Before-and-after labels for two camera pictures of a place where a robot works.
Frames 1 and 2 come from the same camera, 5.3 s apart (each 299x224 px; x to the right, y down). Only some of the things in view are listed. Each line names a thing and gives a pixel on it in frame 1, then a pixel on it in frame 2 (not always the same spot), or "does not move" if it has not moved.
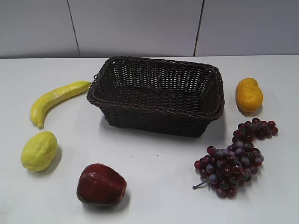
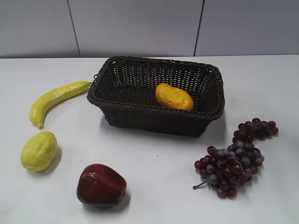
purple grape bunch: [224, 169] does not move
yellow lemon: [39, 151] does not move
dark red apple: [99, 185] does not move
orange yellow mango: [249, 95] to [174, 97]
